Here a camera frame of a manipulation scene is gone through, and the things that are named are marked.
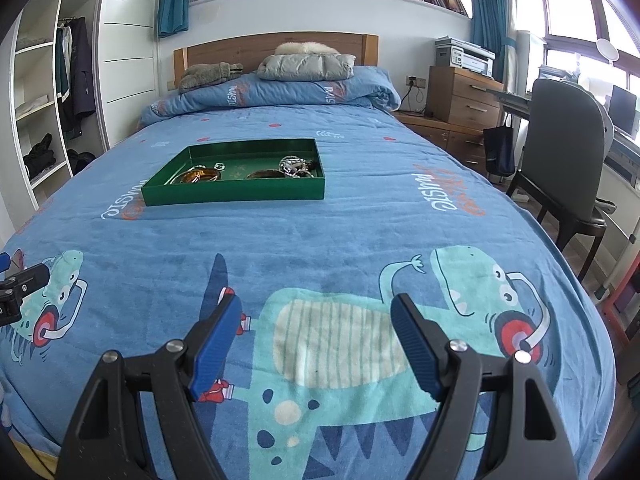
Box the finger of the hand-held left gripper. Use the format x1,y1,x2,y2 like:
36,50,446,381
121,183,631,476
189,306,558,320
0,253,52,301

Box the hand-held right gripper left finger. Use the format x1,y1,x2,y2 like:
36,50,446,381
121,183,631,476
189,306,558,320
54,292,244,480

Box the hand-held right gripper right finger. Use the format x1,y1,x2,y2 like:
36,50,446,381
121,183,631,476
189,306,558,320
390,292,596,480

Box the green cardboard tray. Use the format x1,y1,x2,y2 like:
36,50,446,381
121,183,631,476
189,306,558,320
141,138,327,207

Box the silver jewelry cluster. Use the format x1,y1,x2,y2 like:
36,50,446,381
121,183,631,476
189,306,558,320
278,155,319,180

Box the folded black clothes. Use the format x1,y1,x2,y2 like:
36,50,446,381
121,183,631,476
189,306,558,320
22,133,57,181

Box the blue dinosaur printed bedsheet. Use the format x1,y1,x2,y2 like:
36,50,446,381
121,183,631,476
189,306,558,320
0,105,618,480

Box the amber bangle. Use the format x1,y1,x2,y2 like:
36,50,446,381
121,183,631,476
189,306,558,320
177,169,222,185

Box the hanging dark jacket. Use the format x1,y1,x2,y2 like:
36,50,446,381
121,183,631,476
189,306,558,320
54,17,97,138

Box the black tote bag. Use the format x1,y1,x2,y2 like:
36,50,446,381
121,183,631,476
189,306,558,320
482,125,516,178

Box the wooden nightstand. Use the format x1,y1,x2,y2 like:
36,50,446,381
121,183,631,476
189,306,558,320
392,110,488,176

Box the white wardrobe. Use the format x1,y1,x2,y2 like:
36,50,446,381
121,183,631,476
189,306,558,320
0,0,166,221

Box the grey chair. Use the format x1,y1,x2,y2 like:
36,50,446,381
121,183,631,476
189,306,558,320
506,78,616,283

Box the wooden drawer chest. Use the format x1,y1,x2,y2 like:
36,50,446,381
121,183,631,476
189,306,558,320
426,66,505,133

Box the folded blue duvet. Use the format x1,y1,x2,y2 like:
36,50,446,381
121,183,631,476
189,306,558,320
139,66,402,128

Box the grey plush toy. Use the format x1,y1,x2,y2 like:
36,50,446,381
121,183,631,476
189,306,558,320
178,62,244,93

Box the desk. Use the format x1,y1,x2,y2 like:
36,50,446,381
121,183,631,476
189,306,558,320
492,87,640,201

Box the grey folded down jacket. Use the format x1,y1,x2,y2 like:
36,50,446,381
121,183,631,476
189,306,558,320
256,52,357,82

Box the white printer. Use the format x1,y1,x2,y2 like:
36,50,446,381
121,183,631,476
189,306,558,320
434,36,497,78

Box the wooden headboard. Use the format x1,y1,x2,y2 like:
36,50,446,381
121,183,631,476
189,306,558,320
172,34,380,91

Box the white fur cushion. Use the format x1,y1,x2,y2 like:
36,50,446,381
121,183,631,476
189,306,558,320
274,41,341,57

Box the computer monitor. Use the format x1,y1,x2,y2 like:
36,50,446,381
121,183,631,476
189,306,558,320
607,85,638,138

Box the long teal curtain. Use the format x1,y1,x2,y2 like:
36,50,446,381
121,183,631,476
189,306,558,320
467,0,521,83

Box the window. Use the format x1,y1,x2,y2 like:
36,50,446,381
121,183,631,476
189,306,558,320
517,0,640,111

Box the red metal frame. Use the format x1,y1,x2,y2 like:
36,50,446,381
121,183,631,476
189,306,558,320
597,247,640,346

